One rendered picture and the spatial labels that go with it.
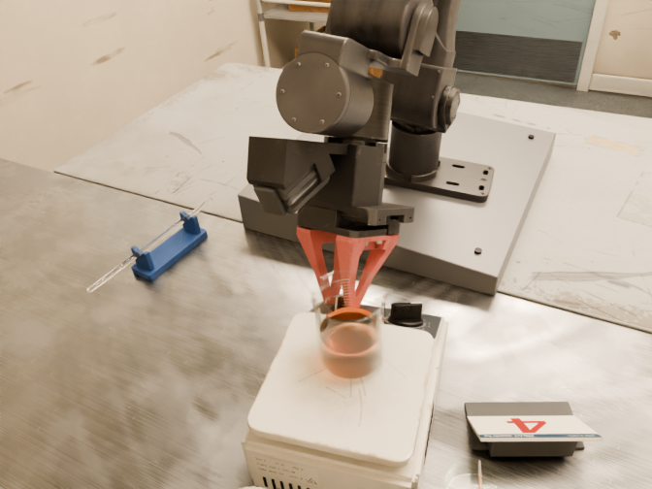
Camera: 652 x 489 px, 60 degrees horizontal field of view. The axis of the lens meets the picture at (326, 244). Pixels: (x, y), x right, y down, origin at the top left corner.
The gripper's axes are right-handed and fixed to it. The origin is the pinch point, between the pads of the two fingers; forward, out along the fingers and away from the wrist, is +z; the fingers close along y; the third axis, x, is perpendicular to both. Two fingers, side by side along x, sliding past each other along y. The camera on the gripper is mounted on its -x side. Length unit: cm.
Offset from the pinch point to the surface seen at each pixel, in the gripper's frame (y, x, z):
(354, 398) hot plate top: 9.0, -8.6, 4.0
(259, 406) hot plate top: 4.0, -13.3, 5.1
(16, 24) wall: -148, 25, -41
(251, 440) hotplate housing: 4.1, -13.9, 7.5
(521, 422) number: 16.4, 4.5, 7.2
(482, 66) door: -129, 267, -66
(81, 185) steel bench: -51, -1, -5
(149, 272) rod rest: -25.4, -4.7, 2.3
